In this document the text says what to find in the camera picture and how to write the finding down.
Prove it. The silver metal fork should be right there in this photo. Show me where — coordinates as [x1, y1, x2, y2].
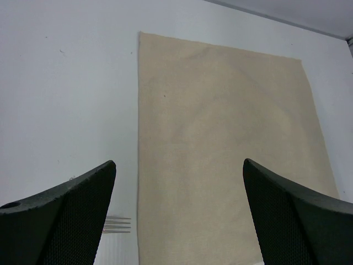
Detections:
[102, 216, 131, 234]

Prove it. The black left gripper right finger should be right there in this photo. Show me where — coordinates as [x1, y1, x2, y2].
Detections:
[243, 158, 352, 264]

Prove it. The beige cloth napkin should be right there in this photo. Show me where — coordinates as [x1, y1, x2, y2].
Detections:
[137, 33, 338, 264]

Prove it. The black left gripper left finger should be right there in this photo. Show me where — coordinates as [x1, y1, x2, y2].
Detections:
[1, 161, 116, 264]

